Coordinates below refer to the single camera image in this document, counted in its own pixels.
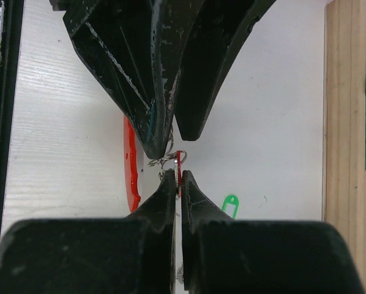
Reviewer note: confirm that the wooden clothes rack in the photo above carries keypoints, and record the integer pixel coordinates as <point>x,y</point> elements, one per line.
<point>344,124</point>

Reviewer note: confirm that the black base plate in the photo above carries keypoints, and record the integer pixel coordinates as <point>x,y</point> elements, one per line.
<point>1,122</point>

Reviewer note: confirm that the red tag key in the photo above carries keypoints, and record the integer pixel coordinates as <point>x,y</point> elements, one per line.
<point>179,157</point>

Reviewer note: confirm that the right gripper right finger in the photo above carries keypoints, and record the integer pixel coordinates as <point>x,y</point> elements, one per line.
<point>223,255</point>

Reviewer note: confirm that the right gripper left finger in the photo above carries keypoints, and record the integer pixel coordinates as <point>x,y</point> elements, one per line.
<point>134,254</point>

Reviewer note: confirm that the grey key holder with rings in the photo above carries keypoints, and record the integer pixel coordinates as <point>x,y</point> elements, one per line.
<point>132,170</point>

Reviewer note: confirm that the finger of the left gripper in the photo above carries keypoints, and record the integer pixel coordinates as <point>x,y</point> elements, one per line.
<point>118,41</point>
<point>219,32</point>

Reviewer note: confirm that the green tag key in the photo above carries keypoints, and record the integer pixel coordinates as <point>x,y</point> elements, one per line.
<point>230,205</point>

